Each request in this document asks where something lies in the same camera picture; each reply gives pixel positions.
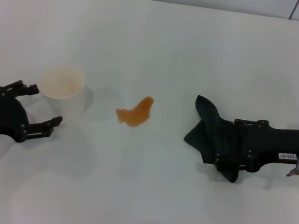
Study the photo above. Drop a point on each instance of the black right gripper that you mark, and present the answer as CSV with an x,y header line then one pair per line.
x,y
279,144

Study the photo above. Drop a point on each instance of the white paper cup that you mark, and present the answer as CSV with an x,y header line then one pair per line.
x,y
67,99

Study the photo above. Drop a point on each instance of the brown water stain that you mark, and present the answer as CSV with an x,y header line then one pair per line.
x,y
135,115

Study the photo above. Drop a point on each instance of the dark blue rag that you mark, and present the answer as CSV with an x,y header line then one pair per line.
x,y
208,132

